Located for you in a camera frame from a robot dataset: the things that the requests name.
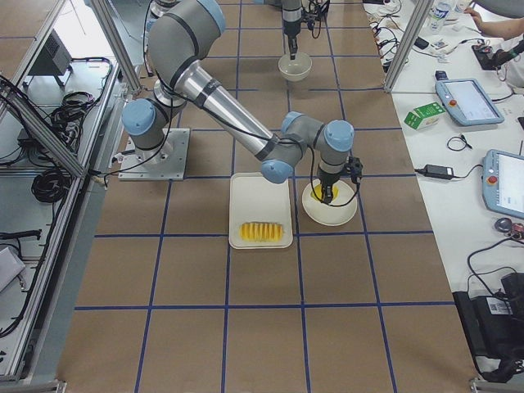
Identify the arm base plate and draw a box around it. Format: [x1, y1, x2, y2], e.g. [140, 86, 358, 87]
[118, 128, 191, 181]

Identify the black power adapter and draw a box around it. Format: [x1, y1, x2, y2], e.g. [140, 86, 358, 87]
[424, 164, 454, 180]

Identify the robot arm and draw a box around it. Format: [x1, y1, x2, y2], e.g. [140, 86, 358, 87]
[255, 0, 302, 61]
[122, 1, 354, 206]

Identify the blue teach pendant near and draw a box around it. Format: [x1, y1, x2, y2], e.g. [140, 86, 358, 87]
[481, 149, 523, 219]

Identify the white round plate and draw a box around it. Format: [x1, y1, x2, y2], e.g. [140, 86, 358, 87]
[302, 179, 357, 226]

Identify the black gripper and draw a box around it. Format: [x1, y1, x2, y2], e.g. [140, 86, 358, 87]
[318, 166, 341, 205]
[284, 24, 300, 61]

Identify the person forearm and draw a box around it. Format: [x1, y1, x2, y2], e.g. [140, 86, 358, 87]
[466, 7, 524, 41]

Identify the white ceramic bowl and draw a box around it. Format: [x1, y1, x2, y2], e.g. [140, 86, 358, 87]
[278, 52, 313, 82]

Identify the yellow lemon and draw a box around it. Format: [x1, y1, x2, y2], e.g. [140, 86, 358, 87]
[310, 183, 339, 204]

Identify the white rectangular tray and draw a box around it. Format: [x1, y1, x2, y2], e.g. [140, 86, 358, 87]
[228, 173, 293, 249]

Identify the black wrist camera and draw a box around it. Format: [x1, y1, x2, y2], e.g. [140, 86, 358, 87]
[346, 156, 364, 184]
[302, 0, 331, 31]

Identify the blue teach pendant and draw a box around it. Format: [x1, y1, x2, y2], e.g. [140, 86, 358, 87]
[481, 149, 523, 219]
[435, 79, 504, 126]

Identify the blue teach pendant far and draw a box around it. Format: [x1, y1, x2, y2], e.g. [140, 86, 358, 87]
[435, 79, 504, 126]

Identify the green white carton box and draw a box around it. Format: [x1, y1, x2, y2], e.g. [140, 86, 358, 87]
[404, 102, 445, 130]

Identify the clear water bottle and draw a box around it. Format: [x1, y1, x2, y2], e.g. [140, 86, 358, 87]
[427, 0, 452, 34]

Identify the aluminium frame post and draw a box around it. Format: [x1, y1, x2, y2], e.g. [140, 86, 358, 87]
[384, 0, 432, 93]

